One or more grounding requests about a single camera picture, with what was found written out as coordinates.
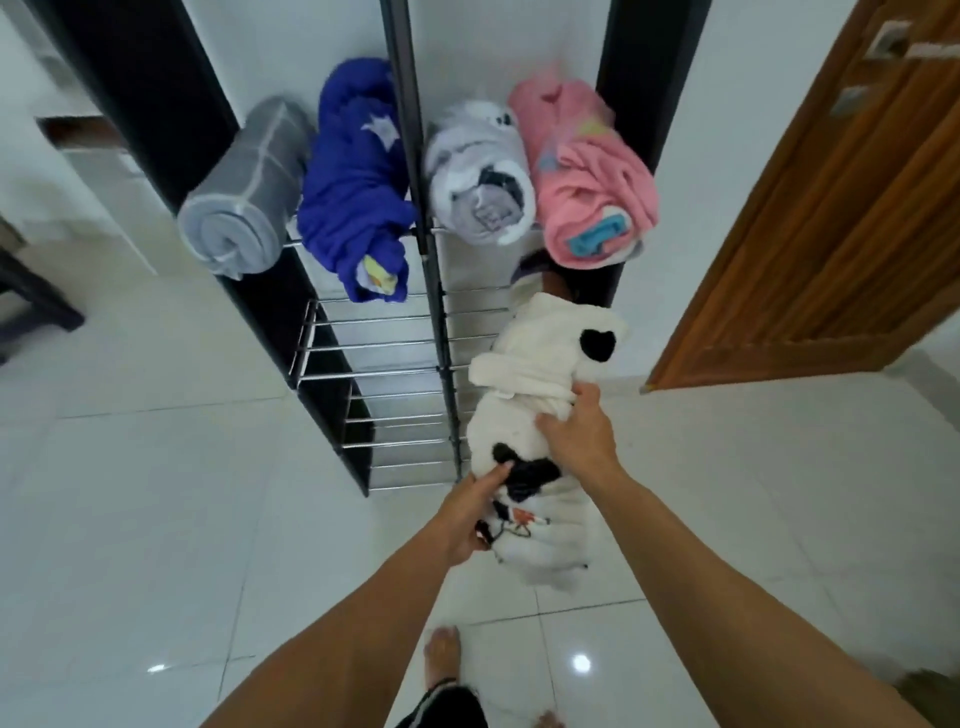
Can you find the blue rolled blanket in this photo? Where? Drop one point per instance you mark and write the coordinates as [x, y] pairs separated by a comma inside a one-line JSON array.
[[356, 180]]

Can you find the white and grey rolled blanket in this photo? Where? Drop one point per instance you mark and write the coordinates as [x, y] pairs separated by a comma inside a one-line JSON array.
[[480, 176]]

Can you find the dark wooden furniture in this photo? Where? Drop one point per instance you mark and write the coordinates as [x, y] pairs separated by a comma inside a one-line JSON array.
[[34, 296]]

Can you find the silver door lock plate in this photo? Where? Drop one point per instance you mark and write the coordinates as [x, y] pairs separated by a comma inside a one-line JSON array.
[[849, 100]]

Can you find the person's left forearm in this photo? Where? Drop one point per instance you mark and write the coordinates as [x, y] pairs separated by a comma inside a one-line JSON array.
[[337, 645]]

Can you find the purple folded cloth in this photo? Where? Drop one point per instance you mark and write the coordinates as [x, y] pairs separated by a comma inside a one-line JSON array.
[[531, 268]]

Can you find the brown wooden door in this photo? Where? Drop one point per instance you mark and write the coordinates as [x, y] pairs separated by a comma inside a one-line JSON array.
[[840, 225]]

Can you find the black shorts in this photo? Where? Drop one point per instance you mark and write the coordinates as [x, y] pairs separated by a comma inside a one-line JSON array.
[[444, 709]]

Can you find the white blanket black spots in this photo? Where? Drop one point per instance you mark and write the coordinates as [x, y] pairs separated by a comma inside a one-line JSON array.
[[525, 375]]

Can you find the person's right foot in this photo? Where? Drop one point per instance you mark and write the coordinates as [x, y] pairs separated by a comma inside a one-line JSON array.
[[549, 721]]

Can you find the person's left foot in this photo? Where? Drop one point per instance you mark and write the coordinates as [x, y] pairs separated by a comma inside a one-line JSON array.
[[442, 654]]

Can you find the person's right forearm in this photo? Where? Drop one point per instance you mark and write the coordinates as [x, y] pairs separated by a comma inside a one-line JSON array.
[[720, 615]]

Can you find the black metal shelf rack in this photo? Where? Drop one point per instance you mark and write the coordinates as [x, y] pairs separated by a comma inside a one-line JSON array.
[[405, 360]]

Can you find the pink rolled blanket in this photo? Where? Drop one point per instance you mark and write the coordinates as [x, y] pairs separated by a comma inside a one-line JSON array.
[[592, 172]]

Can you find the person's left thumb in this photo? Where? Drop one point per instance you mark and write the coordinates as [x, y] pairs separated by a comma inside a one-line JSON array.
[[495, 475]]

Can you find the person's left hand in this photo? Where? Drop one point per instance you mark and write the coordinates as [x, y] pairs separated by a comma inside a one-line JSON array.
[[459, 517]]

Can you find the person's foot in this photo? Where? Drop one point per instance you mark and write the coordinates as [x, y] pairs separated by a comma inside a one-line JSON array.
[[549, 721], [442, 654]]

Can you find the person's right hand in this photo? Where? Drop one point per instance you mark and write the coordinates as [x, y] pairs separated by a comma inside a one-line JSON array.
[[581, 442]]

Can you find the person's right thumb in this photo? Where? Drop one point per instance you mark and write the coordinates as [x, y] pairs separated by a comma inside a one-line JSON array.
[[550, 429]]

